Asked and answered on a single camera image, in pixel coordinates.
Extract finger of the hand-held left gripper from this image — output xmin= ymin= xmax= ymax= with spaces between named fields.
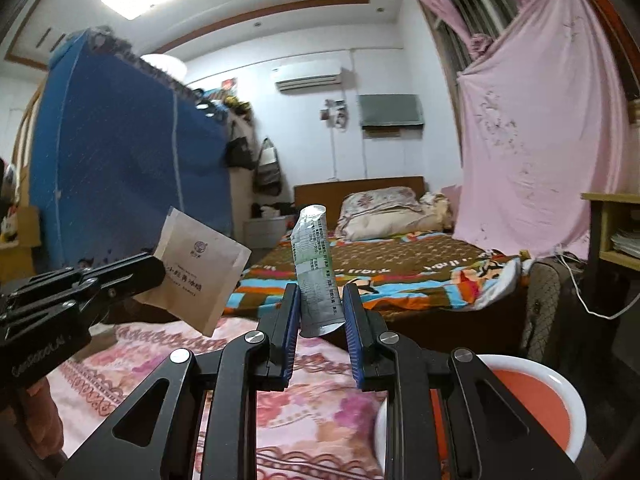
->
xmin=0 ymin=272 xmax=167 ymax=326
xmin=12 ymin=250 xmax=166 ymax=301

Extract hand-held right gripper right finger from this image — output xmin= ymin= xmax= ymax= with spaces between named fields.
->
xmin=341 ymin=282 xmax=583 ymax=480

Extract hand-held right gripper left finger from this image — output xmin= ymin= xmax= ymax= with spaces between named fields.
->
xmin=60 ymin=282 xmax=302 ymax=480

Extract printed foil wrapper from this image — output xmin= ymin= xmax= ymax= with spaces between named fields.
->
xmin=290 ymin=204 xmax=346 ymax=338

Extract beige paper sachet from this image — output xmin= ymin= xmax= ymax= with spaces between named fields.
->
xmin=135 ymin=206 xmax=252 ymax=337

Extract white basin with orange inside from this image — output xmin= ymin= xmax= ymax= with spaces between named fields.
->
xmin=374 ymin=354 xmax=587 ymax=480

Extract person's left forearm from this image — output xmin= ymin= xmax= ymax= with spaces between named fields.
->
xmin=15 ymin=375 xmax=68 ymax=466

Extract pink floral blanket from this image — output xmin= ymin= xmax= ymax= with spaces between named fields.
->
xmin=42 ymin=310 xmax=396 ymax=480

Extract grey storage box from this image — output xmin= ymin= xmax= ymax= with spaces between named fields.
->
xmin=243 ymin=215 xmax=291 ymax=250

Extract colourful cartoon blanket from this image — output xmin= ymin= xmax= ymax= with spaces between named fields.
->
xmin=225 ymin=232 xmax=526 ymax=326

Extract blue upright mattress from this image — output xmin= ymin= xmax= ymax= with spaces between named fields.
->
xmin=27 ymin=30 xmax=236 ymax=271

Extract dark clothes pile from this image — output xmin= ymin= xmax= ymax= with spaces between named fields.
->
xmin=250 ymin=201 xmax=297 ymax=220

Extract floral pillow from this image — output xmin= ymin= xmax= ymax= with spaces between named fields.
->
xmin=334 ymin=186 xmax=453 ymax=242

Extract wooden headboard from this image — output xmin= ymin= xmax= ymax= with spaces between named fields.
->
xmin=293 ymin=176 xmax=426 ymax=226

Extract grey hanging tote bag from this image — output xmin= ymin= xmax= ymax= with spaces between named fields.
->
xmin=252 ymin=137 xmax=283 ymax=197

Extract black hanging bag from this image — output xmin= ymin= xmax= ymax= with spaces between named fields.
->
xmin=226 ymin=120 xmax=256 ymax=171

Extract quilted bag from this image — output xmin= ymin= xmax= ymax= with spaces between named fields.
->
xmin=520 ymin=257 xmax=588 ymax=361

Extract stuffed toys pile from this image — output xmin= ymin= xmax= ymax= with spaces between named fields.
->
xmin=192 ymin=87 xmax=253 ymax=121

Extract white round lampshade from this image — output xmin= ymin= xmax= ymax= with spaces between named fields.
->
xmin=142 ymin=54 xmax=187 ymax=83

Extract white air conditioner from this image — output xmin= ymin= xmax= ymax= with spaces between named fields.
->
xmin=272 ymin=60 xmax=343 ymax=93

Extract pink hanging sheet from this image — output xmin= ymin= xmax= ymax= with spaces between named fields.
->
xmin=452 ymin=0 xmax=631 ymax=261

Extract wooden shelf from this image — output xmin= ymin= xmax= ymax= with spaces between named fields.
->
xmin=580 ymin=192 xmax=640 ymax=361

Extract stack of books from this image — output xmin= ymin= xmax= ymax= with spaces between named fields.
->
xmin=610 ymin=227 xmax=640 ymax=256

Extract white window grille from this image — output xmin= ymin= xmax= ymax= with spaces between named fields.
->
xmin=430 ymin=0 xmax=521 ymax=76

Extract small wall ornaments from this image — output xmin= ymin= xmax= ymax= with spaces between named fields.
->
xmin=320 ymin=100 xmax=348 ymax=131

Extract grey wall cloth cover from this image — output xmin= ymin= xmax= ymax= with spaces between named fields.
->
xmin=357 ymin=94 xmax=426 ymax=128

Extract white cable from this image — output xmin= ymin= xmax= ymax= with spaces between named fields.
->
xmin=552 ymin=245 xmax=640 ymax=318

